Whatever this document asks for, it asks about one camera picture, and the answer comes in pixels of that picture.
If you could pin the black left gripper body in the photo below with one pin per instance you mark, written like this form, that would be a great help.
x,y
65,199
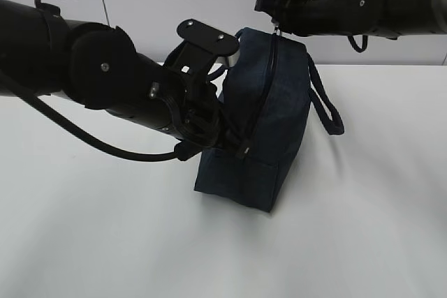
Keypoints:
x,y
206,124

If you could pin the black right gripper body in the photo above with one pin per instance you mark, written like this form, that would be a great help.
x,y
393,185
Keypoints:
x,y
299,17

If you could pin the dark blue lunch bag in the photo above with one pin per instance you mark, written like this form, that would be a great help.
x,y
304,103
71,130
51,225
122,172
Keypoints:
x,y
266,98

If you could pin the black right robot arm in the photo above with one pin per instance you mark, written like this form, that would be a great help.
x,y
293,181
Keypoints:
x,y
383,18

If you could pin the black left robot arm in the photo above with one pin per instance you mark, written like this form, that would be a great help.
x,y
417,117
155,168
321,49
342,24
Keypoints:
x,y
98,67

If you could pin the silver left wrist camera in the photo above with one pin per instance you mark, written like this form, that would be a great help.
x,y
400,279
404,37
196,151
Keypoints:
x,y
202,46

